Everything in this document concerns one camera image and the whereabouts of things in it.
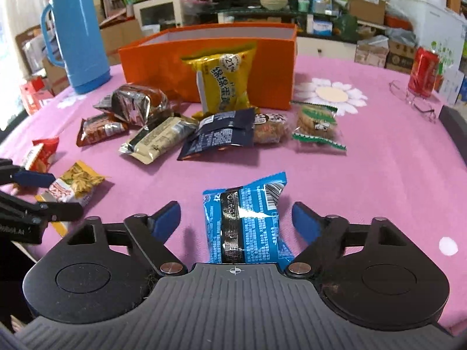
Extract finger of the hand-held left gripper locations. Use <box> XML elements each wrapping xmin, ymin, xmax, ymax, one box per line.
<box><xmin>0</xmin><ymin>191</ymin><xmax>84</xmax><ymax>223</ymax></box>
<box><xmin>0</xmin><ymin>158</ymin><xmax>56</xmax><ymax>188</ymax></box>

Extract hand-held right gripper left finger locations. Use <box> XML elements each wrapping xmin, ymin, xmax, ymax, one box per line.
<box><xmin>67</xmin><ymin>200</ymin><xmax>188</xmax><ymax>276</ymax></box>

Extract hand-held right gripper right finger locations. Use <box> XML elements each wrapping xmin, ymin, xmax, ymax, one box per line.
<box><xmin>286</xmin><ymin>201</ymin><xmax>400</xmax><ymax>279</ymax></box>

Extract gold seed snack packet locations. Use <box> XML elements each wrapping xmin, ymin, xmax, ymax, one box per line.
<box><xmin>34</xmin><ymin>160</ymin><xmax>106</xmax><ymax>237</ymax></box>

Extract blue snack packet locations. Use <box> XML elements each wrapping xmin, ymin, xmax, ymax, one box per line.
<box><xmin>202</xmin><ymin>171</ymin><xmax>295</xmax><ymax>265</ymax></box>

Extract green white cracker packet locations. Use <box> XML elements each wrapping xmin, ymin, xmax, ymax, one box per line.
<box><xmin>292</xmin><ymin>104</ymin><xmax>347</xmax><ymax>152</ymax></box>

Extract clear round cracker packet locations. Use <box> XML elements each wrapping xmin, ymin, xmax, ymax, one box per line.
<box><xmin>253</xmin><ymin>112</ymin><xmax>294</xmax><ymax>144</ymax></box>

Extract orange cardboard box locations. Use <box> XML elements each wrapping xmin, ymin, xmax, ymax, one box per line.
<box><xmin>119</xmin><ymin>22</ymin><xmax>298</xmax><ymax>111</ymax></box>

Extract small red snack packet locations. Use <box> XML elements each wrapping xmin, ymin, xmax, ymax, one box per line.
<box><xmin>15</xmin><ymin>136</ymin><xmax>60</xmax><ymax>190</ymax></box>

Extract pink flower-print tablecloth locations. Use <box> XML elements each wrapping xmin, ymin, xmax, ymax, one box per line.
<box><xmin>0</xmin><ymin>55</ymin><xmax>467</xmax><ymax>336</ymax></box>

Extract beige black snack packet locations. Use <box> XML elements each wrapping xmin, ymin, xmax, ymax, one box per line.
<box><xmin>119</xmin><ymin>116</ymin><xmax>199</xmax><ymax>165</ymax></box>

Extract red brown snack packet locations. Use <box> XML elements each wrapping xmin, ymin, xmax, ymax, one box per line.
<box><xmin>76</xmin><ymin>113</ymin><xmax>129</xmax><ymax>147</ymax></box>

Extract red carton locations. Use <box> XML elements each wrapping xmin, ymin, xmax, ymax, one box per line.
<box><xmin>20</xmin><ymin>76</ymin><xmax>55</xmax><ymax>115</ymax></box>

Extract dark navy snack packet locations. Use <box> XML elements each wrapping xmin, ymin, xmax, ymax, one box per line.
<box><xmin>177</xmin><ymin>108</ymin><xmax>256</xmax><ymax>161</ymax></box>

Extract silver brown snack packet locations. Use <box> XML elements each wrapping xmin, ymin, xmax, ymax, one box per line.
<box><xmin>93</xmin><ymin>85</ymin><xmax>172</xmax><ymax>126</ymax></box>

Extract blue thermos flask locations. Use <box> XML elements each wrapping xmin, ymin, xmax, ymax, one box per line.
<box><xmin>40</xmin><ymin>0</ymin><xmax>112</xmax><ymax>95</ymax></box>

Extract yellow snack packet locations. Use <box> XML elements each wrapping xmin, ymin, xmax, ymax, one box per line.
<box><xmin>181</xmin><ymin>42</ymin><xmax>260</xmax><ymax>117</ymax></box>

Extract eyeglasses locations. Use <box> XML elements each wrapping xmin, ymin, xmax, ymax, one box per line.
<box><xmin>388</xmin><ymin>79</ymin><xmax>438</xmax><ymax>123</ymax></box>

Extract large cardboard box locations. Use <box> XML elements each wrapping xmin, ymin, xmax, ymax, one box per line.
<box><xmin>98</xmin><ymin>18</ymin><xmax>143</xmax><ymax>57</ymax></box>

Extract white and black TV stand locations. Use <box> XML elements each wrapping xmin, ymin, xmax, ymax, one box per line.
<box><xmin>197</xmin><ymin>5</ymin><xmax>358</xmax><ymax>59</ymax></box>

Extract grey blue padded object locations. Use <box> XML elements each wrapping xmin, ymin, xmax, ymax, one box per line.
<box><xmin>438</xmin><ymin>105</ymin><xmax>467</xmax><ymax>161</ymax></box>

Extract pink printed carton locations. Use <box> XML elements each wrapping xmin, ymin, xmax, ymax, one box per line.
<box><xmin>356</xmin><ymin>40</ymin><xmax>389</xmax><ymax>68</ymax></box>

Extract brown printed cardboard box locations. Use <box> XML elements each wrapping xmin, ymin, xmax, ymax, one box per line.
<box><xmin>387</xmin><ymin>40</ymin><xmax>417</xmax><ymax>74</ymax></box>

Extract red soda can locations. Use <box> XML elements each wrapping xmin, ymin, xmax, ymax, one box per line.
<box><xmin>407</xmin><ymin>46</ymin><xmax>440</xmax><ymax>98</ymax></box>

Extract blue white mask box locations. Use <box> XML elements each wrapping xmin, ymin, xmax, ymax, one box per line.
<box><xmin>313</xmin><ymin>20</ymin><xmax>333</xmax><ymax>37</ymax></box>

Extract green gift bag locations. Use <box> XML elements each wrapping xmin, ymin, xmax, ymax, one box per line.
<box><xmin>334</xmin><ymin>13</ymin><xmax>360</xmax><ymax>41</ymax></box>

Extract white glass-door cabinet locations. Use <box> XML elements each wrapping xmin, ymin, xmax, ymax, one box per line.
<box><xmin>133</xmin><ymin>0</ymin><xmax>183</xmax><ymax>37</ymax></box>

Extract white mini fridge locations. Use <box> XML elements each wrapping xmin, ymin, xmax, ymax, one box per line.
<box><xmin>412</xmin><ymin>0</ymin><xmax>467</xmax><ymax>79</ymax></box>

